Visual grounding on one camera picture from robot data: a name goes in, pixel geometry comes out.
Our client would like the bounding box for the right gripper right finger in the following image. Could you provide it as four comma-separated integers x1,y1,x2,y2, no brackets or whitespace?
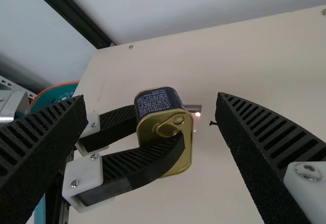
215,91,326,224

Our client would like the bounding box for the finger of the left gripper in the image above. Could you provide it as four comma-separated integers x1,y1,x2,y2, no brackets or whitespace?
75,104,140,156
62,132,185,214

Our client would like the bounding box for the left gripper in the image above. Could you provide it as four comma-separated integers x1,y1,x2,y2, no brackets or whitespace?
33,145,85,224

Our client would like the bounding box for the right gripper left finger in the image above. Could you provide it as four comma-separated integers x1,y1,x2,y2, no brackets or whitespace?
0,94,89,224

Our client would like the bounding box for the rectangular tin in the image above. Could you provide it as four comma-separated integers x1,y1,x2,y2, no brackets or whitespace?
133,86,196,179

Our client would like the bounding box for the teal shopping basket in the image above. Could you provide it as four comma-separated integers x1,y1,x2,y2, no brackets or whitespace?
30,80,81,114

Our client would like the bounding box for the small square scanner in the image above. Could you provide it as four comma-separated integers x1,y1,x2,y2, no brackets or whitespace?
183,103,204,133

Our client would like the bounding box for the white perforated rack post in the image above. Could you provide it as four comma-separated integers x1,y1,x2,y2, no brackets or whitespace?
0,75,29,100

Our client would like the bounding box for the black post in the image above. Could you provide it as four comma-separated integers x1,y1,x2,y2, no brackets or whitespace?
21,0,119,49

